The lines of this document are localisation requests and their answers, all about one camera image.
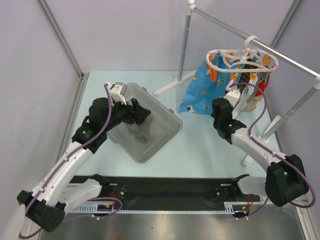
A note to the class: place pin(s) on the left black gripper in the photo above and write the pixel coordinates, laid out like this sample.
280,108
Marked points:
138,116

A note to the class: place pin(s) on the grey sock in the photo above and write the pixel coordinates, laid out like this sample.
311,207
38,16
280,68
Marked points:
141,132

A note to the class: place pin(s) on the white black striped sock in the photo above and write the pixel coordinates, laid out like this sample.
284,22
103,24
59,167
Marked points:
243,98

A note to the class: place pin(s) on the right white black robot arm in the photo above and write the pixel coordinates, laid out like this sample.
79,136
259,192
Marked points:
285,175

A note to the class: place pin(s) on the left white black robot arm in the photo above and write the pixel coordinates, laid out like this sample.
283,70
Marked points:
48,203

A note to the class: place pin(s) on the white round clip hanger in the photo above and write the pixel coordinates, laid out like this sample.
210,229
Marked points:
229,61

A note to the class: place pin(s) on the clear grey plastic bin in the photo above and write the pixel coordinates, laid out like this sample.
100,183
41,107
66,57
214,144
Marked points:
164,127

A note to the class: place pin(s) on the blue cartoon print sock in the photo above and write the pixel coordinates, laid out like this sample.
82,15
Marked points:
202,90

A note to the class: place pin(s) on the orange clothes clip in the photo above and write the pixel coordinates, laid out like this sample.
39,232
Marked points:
212,73
233,78

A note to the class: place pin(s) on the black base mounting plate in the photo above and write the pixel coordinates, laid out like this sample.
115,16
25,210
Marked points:
178,194

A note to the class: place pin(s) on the brown striped sock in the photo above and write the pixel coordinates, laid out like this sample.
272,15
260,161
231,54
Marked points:
245,77

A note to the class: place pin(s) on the beige sock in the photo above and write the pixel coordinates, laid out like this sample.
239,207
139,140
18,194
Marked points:
252,104

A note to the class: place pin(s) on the white metal drying rack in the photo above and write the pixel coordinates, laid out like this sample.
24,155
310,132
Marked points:
279,120

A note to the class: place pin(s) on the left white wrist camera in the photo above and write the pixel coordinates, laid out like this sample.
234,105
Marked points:
117,92

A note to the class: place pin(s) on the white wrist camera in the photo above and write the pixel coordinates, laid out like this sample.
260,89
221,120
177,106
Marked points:
233,97
117,92

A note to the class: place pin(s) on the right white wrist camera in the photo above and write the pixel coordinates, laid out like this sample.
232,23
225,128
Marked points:
233,97

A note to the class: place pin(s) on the white slotted cable duct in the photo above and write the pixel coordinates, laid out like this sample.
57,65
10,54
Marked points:
94,208

